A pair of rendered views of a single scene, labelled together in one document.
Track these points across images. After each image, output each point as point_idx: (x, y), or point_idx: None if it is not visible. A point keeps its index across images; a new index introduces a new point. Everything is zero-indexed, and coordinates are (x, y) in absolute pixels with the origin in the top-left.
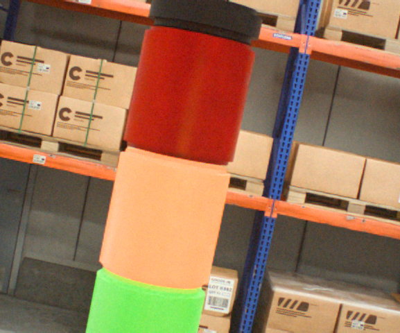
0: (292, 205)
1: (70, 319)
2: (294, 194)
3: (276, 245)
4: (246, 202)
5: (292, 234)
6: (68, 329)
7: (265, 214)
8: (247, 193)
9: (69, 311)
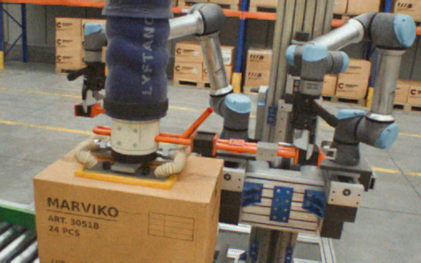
0: (250, 12)
1: (170, 77)
2: (251, 8)
3: (255, 37)
4: (230, 14)
5: (262, 32)
6: (167, 80)
7: (240, 18)
8: (230, 10)
9: (171, 75)
